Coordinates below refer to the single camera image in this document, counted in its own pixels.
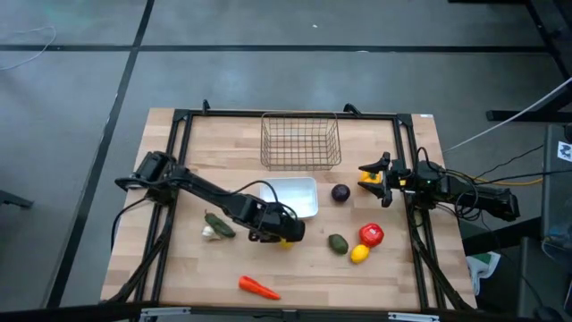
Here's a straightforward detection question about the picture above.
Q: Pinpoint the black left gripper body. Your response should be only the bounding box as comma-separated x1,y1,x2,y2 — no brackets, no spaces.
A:
248,200,307,245

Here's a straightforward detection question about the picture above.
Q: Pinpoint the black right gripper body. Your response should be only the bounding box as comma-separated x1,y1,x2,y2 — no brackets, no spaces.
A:
386,157,413,194

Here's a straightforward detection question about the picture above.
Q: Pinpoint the orange toy carrot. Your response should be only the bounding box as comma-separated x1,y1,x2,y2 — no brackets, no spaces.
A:
238,275,282,301

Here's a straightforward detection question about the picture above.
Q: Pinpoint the dark green toy cucumber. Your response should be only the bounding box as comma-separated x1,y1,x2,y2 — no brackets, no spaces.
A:
204,210,237,239

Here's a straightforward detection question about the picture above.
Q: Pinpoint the green toy avocado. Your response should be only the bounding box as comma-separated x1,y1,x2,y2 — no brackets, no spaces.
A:
328,233,349,256

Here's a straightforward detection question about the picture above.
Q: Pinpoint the white toy garlic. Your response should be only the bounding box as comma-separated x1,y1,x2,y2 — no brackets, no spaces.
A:
201,225,223,242

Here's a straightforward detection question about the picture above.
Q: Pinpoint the white plastic tray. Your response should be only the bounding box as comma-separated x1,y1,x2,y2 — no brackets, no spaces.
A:
258,176,320,220

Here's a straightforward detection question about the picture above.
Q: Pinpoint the red toy bell pepper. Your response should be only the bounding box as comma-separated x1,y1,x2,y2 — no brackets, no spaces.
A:
358,223,385,249

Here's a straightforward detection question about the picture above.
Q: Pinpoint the yellow toy lemon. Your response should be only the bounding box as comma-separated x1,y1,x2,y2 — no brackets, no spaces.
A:
349,243,371,265

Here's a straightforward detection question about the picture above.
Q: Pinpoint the green and white bag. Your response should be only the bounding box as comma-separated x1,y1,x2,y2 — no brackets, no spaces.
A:
467,251,501,296

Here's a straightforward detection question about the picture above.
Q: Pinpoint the black metal stand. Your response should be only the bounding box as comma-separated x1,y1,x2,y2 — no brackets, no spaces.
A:
449,0,572,123

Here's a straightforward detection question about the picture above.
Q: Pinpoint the grey box with label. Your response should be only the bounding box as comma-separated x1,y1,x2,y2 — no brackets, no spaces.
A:
540,123,572,242

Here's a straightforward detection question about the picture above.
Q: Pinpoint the black bar with brackets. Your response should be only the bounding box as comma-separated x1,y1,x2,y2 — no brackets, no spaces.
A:
0,303,572,322

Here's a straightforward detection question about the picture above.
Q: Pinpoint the black left arm gripper cable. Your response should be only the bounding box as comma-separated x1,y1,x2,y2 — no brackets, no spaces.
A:
225,179,299,220

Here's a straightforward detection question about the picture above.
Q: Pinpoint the copper wire basket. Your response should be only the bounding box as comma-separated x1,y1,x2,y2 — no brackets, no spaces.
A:
259,111,343,173

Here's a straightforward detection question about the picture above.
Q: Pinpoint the thick white cable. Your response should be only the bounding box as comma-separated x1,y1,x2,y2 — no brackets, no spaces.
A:
442,76,572,154

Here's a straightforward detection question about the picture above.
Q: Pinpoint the yellow cable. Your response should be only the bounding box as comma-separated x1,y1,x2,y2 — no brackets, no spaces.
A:
471,174,544,187

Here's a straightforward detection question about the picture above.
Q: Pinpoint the black aluminium table frame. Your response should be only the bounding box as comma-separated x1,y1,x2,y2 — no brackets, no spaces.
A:
105,106,477,314

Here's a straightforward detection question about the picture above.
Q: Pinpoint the black left arm base cable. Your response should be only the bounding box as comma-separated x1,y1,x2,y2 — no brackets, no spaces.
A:
110,196,151,251

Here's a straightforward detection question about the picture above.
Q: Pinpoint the black floor bracket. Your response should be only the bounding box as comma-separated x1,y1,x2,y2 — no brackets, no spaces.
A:
0,190,35,210

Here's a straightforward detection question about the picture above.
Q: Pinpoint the thin white floor cable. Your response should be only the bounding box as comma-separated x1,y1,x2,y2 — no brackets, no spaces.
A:
0,25,57,72

